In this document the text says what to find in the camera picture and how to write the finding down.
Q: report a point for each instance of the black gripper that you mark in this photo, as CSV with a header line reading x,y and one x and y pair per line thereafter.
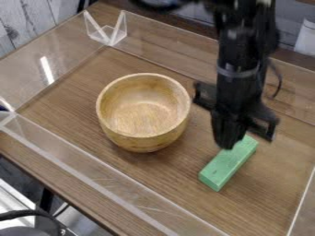
x,y
234,102

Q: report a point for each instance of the green rectangular block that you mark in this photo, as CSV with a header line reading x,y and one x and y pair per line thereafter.
x,y
226,163

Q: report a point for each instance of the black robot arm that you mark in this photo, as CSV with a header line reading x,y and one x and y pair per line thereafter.
x,y
247,39

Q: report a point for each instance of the light wooden bowl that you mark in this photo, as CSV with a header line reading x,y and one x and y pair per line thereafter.
x,y
143,110

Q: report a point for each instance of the white cylindrical container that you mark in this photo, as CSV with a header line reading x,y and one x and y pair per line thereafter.
x,y
305,44

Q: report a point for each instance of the black table leg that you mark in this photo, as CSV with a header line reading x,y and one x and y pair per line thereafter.
x,y
47,200

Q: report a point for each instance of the clear acrylic tray enclosure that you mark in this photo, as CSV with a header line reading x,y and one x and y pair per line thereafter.
x,y
147,194

